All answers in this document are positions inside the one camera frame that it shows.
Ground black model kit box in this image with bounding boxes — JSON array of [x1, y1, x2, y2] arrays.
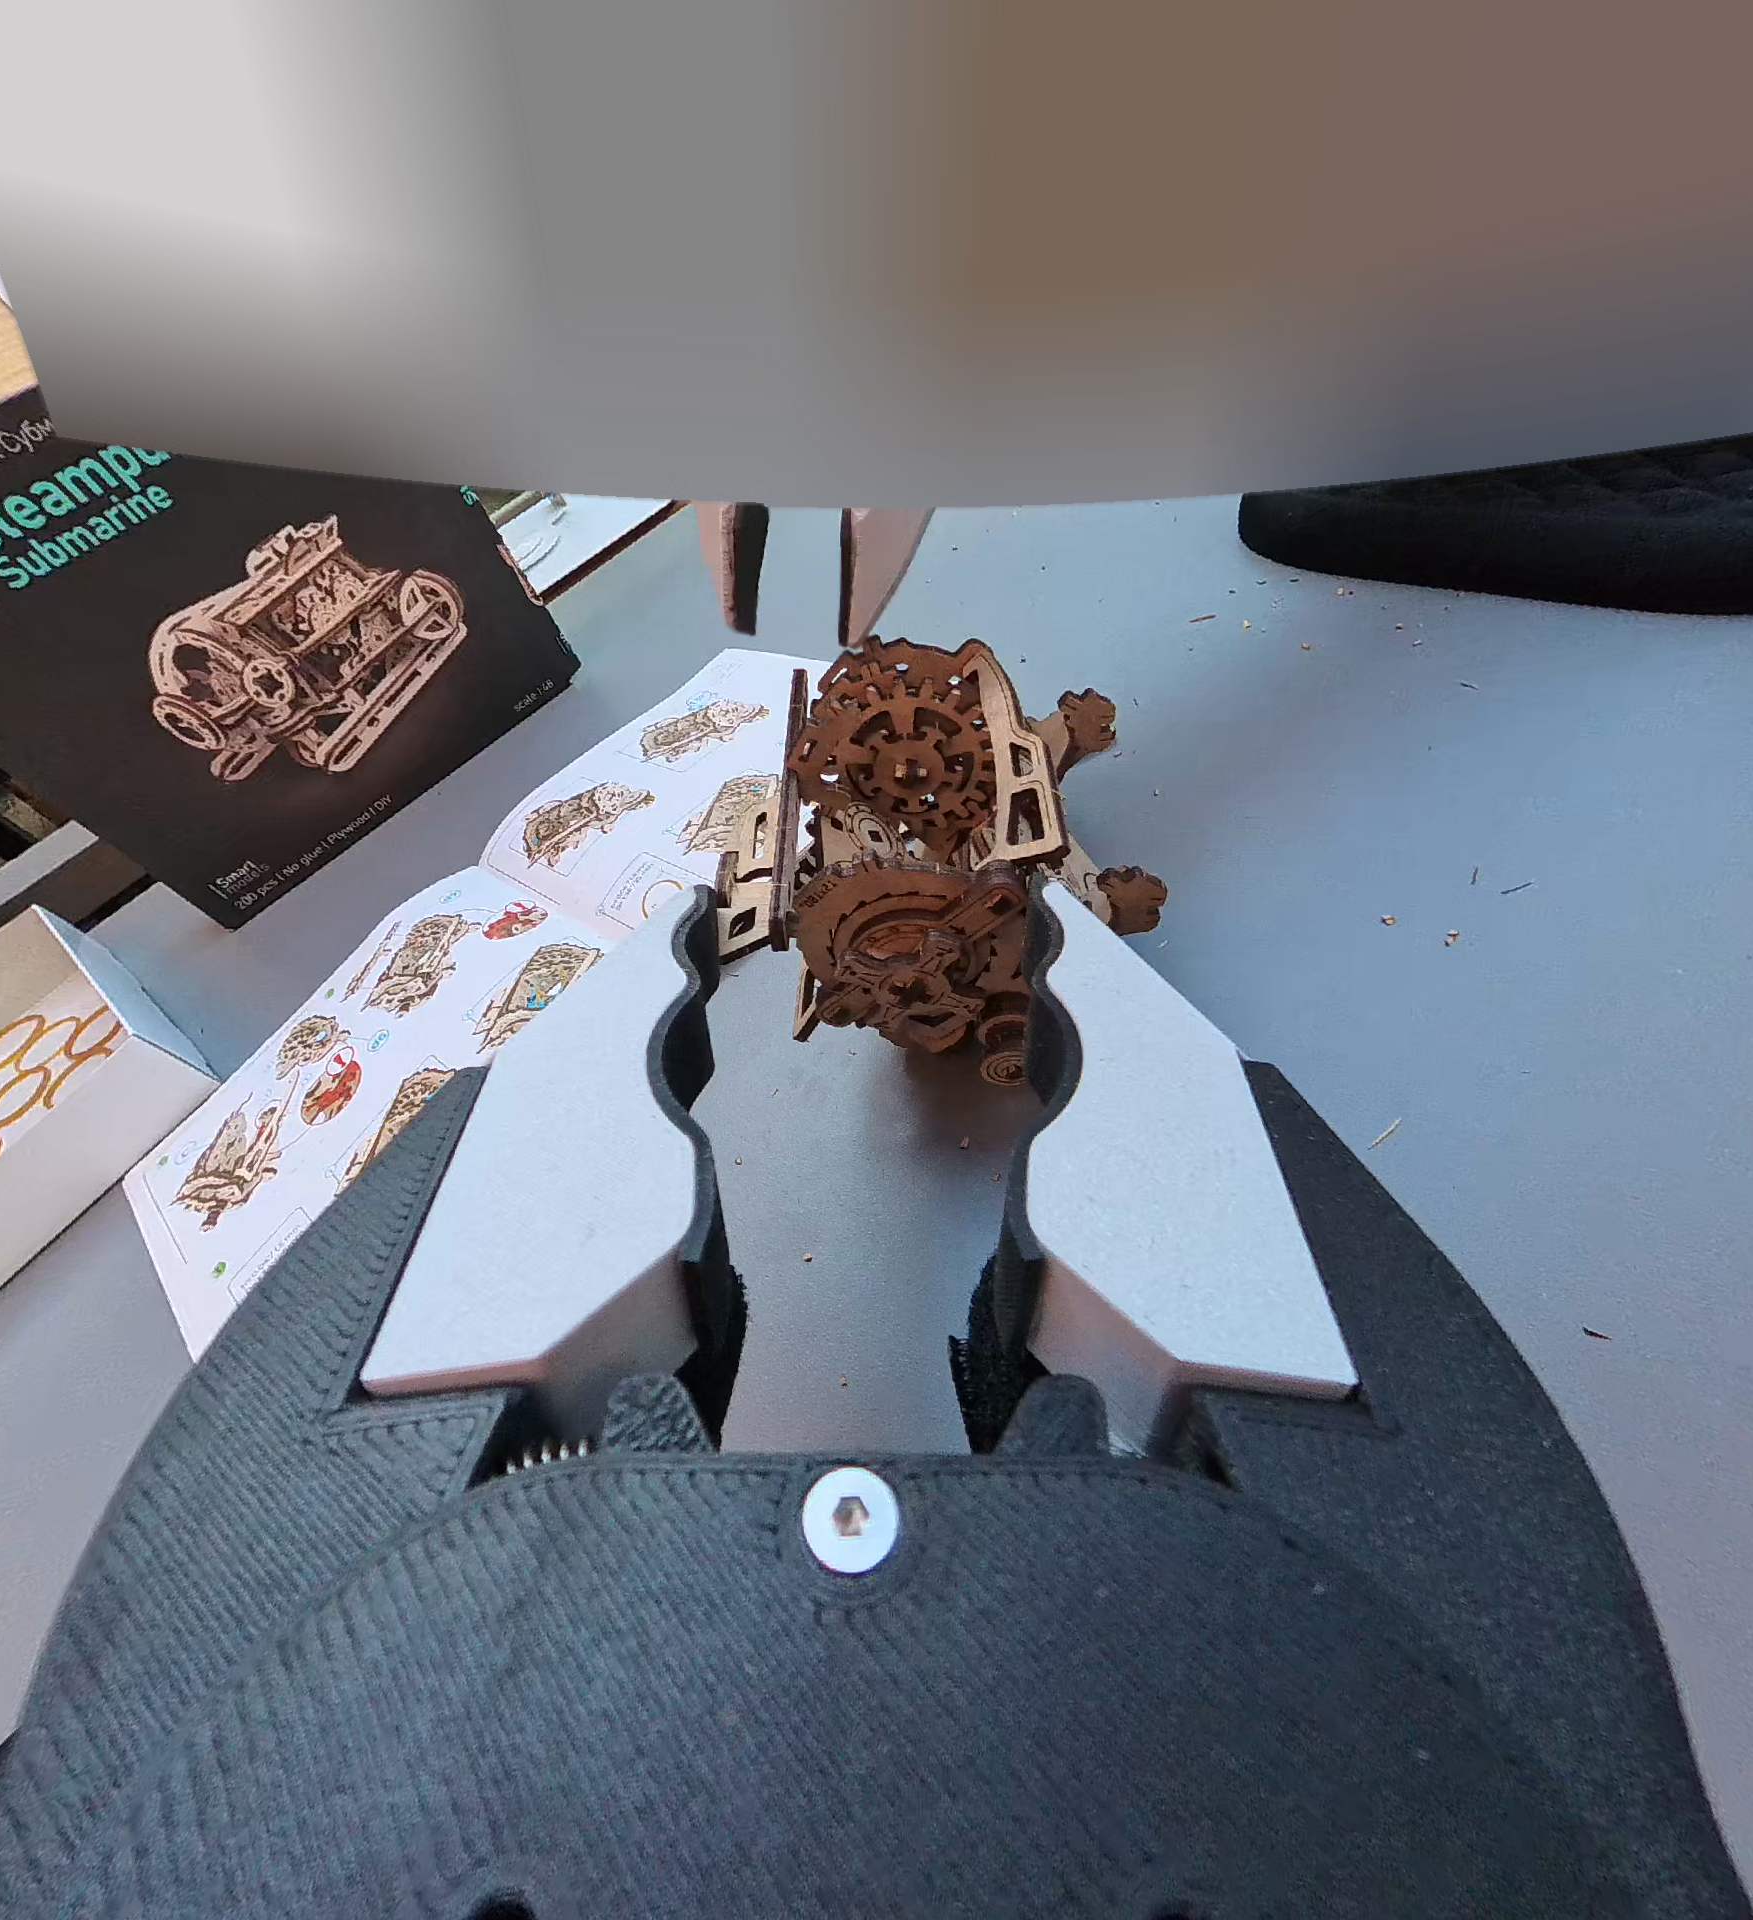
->
[[0, 426, 582, 933]]

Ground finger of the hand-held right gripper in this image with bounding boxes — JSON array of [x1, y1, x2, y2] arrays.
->
[[835, 507, 940, 650], [694, 502, 773, 637]]

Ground illustrated instruction booklet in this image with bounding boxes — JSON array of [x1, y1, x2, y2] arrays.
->
[[123, 648, 831, 1360]]

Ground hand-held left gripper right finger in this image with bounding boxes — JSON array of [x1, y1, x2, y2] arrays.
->
[[949, 877, 1361, 1460]]

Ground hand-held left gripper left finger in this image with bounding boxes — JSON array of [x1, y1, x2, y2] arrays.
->
[[360, 885, 745, 1455]]

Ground wooden gear model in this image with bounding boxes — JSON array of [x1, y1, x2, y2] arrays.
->
[[711, 637, 1169, 1097]]

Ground white box with gold rings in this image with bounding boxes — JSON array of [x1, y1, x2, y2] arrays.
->
[[0, 904, 222, 1365]]

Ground white tablet stand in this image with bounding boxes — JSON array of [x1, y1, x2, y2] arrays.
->
[[492, 489, 566, 601]]

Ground black quilted pad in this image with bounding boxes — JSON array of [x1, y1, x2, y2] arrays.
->
[[1235, 420, 1753, 619]]

